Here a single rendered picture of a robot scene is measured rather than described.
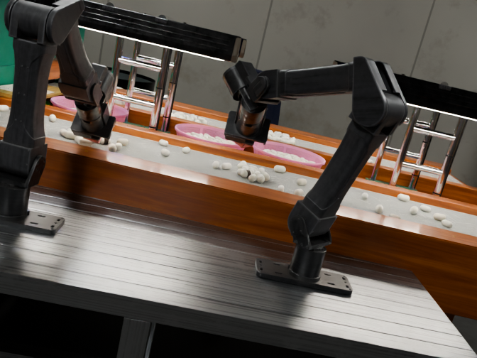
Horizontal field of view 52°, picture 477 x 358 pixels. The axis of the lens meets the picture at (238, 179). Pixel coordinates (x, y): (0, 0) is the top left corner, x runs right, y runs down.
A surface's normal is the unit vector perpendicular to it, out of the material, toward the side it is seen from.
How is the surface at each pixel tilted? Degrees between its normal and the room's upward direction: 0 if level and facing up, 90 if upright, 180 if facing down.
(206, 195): 90
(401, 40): 90
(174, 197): 90
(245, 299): 0
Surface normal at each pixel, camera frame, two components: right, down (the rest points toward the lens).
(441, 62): 0.01, 0.27
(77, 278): 0.22, -0.94
